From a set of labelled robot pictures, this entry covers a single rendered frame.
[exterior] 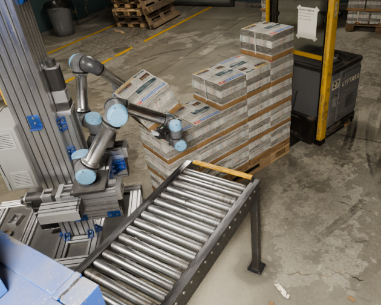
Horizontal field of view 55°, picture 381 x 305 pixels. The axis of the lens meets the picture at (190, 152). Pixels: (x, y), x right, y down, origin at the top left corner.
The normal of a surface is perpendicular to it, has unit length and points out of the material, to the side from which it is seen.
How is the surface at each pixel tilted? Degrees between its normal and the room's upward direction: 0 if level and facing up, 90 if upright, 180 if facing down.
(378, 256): 0
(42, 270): 0
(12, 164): 90
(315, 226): 0
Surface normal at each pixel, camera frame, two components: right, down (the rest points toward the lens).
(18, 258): -0.11, -0.83
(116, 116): 0.40, 0.38
